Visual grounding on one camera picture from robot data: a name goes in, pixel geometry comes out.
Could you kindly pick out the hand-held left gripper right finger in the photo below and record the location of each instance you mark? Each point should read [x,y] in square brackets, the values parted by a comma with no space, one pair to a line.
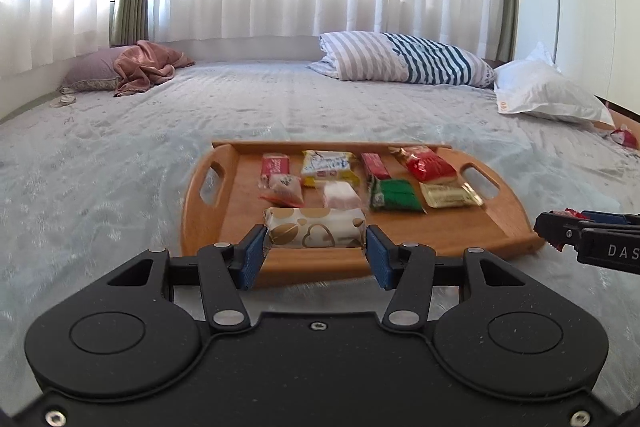
[380,259]

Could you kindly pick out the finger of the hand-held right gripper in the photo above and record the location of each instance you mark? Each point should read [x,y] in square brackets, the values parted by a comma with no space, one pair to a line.
[610,218]
[555,228]

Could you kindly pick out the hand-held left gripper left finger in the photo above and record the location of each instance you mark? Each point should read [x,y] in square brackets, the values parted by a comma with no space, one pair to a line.
[252,257]

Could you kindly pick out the long red snack bar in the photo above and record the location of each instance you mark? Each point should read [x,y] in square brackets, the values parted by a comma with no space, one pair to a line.
[570,213]

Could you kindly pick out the green snack packet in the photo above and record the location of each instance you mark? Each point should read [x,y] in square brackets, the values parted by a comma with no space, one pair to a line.
[397,196]

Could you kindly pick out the white gold heart snack packet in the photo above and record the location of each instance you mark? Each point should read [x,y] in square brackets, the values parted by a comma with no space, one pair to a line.
[315,227]

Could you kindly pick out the white translucent snack packet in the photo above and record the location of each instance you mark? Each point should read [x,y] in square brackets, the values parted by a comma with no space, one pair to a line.
[340,196]

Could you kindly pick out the pink and white snack packet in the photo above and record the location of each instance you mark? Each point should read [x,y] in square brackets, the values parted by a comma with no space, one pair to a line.
[286,189]

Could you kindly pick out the wooden tray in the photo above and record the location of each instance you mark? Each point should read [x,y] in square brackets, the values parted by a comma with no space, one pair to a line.
[450,229]

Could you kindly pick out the red biscuit packet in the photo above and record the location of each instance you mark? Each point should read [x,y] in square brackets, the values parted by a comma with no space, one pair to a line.
[274,166]

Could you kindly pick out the red wafer packet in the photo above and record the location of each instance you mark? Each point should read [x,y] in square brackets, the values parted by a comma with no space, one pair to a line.
[375,165]

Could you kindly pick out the beige cracker packet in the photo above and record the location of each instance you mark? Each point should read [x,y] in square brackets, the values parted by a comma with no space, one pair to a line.
[450,195]

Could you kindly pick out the small red packet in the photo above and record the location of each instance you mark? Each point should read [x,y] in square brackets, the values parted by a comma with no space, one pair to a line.
[625,136]

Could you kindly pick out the red snack packet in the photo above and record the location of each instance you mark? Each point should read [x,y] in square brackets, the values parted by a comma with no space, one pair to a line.
[425,164]

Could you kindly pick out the yellow snack packet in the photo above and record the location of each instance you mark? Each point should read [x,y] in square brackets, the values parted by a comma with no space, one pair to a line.
[325,164]

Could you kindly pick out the white pillow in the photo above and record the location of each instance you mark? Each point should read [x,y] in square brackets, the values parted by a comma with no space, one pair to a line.
[540,92]

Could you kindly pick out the striped pillow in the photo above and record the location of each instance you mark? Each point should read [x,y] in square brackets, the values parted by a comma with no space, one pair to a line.
[360,57]

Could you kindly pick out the pink cloth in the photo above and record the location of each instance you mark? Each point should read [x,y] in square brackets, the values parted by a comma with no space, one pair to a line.
[145,67]

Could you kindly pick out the small glass item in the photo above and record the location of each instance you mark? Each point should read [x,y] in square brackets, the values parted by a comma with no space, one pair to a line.
[62,101]

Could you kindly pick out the purple pillow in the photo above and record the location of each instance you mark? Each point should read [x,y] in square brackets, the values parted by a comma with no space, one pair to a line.
[90,69]

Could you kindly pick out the wooden bed frame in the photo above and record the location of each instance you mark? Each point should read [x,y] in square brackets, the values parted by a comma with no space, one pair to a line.
[625,114]

